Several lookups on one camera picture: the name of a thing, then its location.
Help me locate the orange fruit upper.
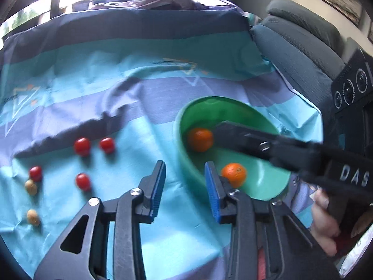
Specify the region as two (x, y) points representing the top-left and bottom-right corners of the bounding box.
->
(187, 128), (214, 152)

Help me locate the striped blue tablecloth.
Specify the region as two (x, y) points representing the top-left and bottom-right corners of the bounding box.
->
(1, 9), (323, 279)

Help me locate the red tomato back right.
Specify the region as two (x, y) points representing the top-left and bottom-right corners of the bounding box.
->
(99, 137), (116, 154)

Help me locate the lower tan longan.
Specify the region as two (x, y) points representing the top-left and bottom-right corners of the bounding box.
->
(27, 209), (41, 227)

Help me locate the orange fruit lower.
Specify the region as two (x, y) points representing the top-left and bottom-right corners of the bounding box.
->
(221, 163), (247, 188)

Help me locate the orange fruit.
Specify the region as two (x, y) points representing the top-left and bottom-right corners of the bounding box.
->
(221, 163), (247, 188)
(187, 128), (214, 152)

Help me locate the pink crumpled cloth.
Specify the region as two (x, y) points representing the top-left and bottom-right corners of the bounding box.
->
(90, 0), (207, 10)

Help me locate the red cherry tomato with stem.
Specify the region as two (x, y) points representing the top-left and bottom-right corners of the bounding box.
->
(29, 166), (43, 182)

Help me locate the red tomato front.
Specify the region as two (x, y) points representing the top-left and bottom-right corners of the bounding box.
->
(75, 173), (92, 192)

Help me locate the red tomato back middle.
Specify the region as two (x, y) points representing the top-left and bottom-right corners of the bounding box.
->
(73, 137), (91, 157)

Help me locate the tan longan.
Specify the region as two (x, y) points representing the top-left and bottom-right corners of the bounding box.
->
(24, 179), (38, 196)
(27, 209), (41, 227)

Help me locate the grey sofa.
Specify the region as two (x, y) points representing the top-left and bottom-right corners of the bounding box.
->
(250, 0), (346, 126)

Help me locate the upper tan longan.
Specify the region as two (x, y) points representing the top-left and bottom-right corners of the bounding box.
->
(24, 179), (38, 196)

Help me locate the right hand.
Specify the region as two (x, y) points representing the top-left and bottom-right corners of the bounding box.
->
(311, 189), (340, 257)

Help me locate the green plastic bowl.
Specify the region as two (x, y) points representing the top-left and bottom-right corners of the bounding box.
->
(173, 96), (290, 203)

